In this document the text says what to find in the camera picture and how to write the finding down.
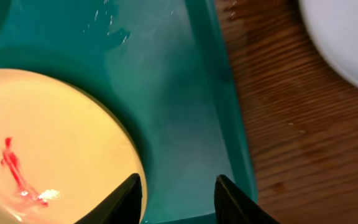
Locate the teal plastic serving tray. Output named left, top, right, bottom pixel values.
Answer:
left=0, top=0, right=258, bottom=223

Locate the yellow-green plate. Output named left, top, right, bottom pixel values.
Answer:
left=0, top=68, right=147, bottom=223

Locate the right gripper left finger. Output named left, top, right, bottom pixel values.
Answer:
left=75, top=173, right=142, bottom=224

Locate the light blue plate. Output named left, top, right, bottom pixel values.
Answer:
left=299, top=0, right=358, bottom=87

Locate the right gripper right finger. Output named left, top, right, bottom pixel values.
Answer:
left=214, top=175, right=279, bottom=224

